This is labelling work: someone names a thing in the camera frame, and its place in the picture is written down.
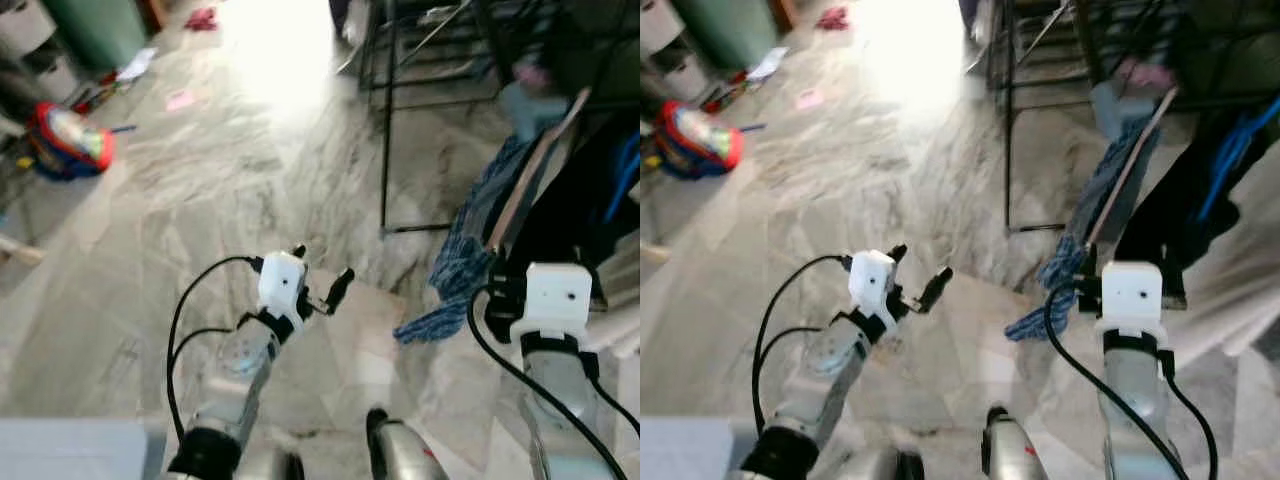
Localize blue plaid garment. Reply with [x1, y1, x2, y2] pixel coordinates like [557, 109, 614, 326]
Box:
[1005, 125, 1161, 343]
[393, 130, 546, 346]

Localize brown wooden hanger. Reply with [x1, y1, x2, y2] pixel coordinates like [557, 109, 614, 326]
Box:
[485, 88, 593, 256]
[1085, 88, 1181, 251]

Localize blue plastic hanger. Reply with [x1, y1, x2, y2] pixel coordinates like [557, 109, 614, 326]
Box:
[1197, 95, 1280, 223]
[603, 133, 641, 223]

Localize dark navy garment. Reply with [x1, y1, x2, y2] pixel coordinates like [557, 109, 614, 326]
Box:
[505, 100, 641, 311]
[1115, 100, 1280, 301]

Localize black metal clothes rack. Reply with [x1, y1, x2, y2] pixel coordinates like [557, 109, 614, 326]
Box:
[358, 0, 641, 236]
[985, 0, 1280, 233]

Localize silver black robot leg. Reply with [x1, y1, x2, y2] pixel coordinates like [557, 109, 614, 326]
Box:
[980, 405, 1051, 480]
[365, 407, 451, 480]

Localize grey blue garment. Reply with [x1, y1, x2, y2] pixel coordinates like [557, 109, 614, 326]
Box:
[1090, 80, 1161, 141]
[500, 80, 571, 141]

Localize white paper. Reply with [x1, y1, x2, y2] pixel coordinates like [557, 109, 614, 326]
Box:
[745, 47, 791, 81]
[113, 47, 159, 83]

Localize light blue laundry bin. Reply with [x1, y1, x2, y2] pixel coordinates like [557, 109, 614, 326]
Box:
[0, 417, 151, 480]
[640, 417, 739, 480]

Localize green bin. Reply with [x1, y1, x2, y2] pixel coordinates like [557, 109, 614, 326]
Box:
[42, 0, 151, 73]
[668, 0, 776, 71]

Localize white storage drawers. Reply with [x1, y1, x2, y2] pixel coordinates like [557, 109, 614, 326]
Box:
[640, 0, 713, 101]
[0, 0, 83, 106]

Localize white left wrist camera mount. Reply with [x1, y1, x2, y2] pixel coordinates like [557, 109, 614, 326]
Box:
[849, 250, 896, 318]
[257, 251, 308, 319]

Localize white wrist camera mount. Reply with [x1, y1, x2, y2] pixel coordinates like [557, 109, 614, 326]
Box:
[1092, 262, 1169, 346]
[510, 262, 594, 343]
[849, 250, 896, 318]
[257, 251, 308, 319]

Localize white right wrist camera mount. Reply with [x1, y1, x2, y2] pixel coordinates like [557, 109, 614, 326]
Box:
[1092, 262, 1169, 346]
[510, 262, 594, 343]

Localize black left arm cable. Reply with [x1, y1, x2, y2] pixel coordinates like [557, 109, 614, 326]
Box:
[165, 255, 263, 441]
[755, 255, 851, 436]

